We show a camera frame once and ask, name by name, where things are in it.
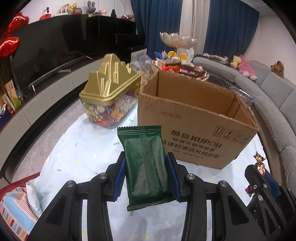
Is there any red twisted wrapper candy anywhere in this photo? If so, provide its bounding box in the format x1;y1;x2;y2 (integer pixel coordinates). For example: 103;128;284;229
245;152;266;197

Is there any dark green snack packet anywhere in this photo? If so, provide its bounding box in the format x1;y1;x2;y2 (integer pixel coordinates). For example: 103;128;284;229
117;126;175;211

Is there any brown cardboard box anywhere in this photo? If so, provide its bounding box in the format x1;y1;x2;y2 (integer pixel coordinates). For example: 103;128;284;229
137;71;259;169

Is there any grey curved sofa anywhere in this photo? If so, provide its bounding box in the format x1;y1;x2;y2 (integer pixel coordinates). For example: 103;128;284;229
193;55;295;192

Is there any gold lid candy jar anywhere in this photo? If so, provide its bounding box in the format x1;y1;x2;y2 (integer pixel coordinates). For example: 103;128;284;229
79;54;141;128

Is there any brown teddy bear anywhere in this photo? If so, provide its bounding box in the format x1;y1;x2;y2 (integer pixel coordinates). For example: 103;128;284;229
270;61;284;78

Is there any pink plush toy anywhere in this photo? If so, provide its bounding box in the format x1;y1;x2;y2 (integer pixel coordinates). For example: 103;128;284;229
238;55;257;81

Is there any two tier snack stand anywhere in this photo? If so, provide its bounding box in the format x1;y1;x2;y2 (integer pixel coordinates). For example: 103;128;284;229
153;32;210;81

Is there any plastic bag of peanuts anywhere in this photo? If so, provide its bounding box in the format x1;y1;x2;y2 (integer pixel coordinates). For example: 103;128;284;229
130;48;159;92

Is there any yellow plush toy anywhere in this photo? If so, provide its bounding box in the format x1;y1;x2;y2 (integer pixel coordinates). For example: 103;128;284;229
230;56;242;69

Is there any black piano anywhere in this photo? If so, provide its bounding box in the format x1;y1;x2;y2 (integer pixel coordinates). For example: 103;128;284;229
86;16;146;63

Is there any black television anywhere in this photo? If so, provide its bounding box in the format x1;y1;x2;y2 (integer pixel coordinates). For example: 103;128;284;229
11;15;99;91

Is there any blue curtain right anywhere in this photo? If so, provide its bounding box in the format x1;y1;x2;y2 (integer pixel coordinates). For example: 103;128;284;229
203;0;259;58

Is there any blue curtain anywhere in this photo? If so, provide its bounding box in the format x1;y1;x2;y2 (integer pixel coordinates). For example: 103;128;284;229
203;0;259;58
131;0;183;59

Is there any red heart balloon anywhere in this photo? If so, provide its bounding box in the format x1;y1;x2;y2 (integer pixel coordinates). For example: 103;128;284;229
1;12;30;59

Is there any blue curtain left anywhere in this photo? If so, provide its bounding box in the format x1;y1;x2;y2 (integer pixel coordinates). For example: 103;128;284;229
131;0;183;59

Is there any grey bunny plush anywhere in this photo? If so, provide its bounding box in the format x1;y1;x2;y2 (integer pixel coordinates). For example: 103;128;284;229
87;1;96;15

